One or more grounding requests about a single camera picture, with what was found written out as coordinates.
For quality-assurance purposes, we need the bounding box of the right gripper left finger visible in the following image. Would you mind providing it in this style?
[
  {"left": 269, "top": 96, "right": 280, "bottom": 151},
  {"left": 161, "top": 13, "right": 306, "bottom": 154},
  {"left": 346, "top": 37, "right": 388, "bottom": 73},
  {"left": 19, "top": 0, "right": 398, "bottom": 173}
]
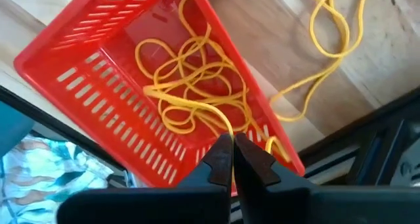
[{"left": 56, "top": 133, "right": 234, "bottom": 224}]

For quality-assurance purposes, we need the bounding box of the teal blue object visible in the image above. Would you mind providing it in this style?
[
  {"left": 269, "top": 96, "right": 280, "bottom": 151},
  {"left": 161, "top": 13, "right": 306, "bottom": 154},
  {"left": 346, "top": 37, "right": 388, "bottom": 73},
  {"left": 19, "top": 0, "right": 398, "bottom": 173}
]
[{"left": 0, "top": 101, "right": 36, "bottom": 158}]

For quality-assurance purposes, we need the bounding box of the teal patterned cloth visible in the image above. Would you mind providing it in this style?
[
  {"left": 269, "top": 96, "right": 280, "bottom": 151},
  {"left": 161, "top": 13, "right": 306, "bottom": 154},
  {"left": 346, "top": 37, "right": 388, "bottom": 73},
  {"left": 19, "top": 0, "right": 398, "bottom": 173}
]
[{"left": 0, "top": 133, "right": 116, "bottom": 224}]

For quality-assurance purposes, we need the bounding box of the black aluminium table frame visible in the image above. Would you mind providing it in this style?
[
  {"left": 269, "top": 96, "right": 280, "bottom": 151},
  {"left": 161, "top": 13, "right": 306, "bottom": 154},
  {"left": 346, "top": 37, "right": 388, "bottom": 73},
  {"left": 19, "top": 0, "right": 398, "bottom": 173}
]
[{"left": 0, "top": 85, "right": 420, "bottom": 190}]

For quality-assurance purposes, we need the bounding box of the red plastic basket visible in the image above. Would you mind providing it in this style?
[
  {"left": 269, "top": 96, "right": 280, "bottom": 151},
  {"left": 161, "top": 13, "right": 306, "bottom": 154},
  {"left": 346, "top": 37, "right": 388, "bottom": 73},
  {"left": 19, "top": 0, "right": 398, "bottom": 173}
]
[{"left": 12, "top": 0, "right": 306, "bottom": 197}]

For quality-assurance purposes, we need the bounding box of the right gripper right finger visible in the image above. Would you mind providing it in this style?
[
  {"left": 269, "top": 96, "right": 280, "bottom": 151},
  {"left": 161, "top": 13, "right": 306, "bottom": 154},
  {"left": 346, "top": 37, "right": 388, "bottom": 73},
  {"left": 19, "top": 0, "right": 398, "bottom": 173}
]
[{"left": 233, "top": 133, "right": 420, "bottom": 224}]

